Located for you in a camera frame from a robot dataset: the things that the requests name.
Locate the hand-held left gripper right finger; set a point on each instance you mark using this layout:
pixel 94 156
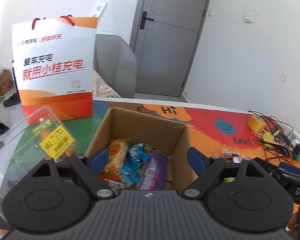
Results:
pixel 196 158

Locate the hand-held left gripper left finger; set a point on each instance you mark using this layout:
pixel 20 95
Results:
pixel 98 158

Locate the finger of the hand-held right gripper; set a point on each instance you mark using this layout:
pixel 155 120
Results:
pixel 270 165
pixel 291 168

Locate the orange bread packet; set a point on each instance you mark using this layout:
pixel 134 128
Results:
pixel 116 155

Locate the small blue snack packet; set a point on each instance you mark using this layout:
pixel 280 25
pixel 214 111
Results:
pixel 137 155

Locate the purple snack packet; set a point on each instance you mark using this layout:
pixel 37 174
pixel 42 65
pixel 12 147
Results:
pixel 152 172

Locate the brown cardboard box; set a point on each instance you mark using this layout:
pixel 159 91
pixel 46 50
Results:
pixel 145 127

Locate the small orange fruit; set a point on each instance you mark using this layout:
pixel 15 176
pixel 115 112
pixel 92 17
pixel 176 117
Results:
pixel 294 163

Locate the black charger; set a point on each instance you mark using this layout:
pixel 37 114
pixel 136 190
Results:
pixel 299 149

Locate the yellow toy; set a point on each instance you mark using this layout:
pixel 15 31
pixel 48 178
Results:
pixel 270 138

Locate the white power strip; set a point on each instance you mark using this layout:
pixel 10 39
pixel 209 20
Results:
pixel 293 136

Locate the colourful cartoon table mat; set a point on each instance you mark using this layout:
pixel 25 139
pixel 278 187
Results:
pixel 210 120

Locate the yellow tape roll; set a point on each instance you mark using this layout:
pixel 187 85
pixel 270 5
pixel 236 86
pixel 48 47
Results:
pixel 257 124

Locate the dotted seat cushion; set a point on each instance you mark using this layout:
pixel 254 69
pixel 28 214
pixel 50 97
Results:
pixel 105 87

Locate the clear plastic clamshell container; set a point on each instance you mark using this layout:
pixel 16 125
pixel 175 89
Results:
pixel 20 150

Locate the white orange paper bag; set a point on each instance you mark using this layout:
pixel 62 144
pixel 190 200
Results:
pixel 55 85

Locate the grey chair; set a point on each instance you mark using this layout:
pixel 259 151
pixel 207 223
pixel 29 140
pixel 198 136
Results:
pixel 115 62

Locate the dark slipper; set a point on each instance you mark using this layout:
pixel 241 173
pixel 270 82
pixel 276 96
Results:
pixel 12 100

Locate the grey door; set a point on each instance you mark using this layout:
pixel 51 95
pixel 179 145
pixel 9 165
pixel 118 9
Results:
pixel 170 50

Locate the small floor cardboard box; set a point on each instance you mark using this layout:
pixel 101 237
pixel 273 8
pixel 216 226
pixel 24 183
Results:
pixel 2 82

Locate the white light switch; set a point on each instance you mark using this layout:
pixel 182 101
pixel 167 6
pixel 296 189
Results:
pixel 250 17

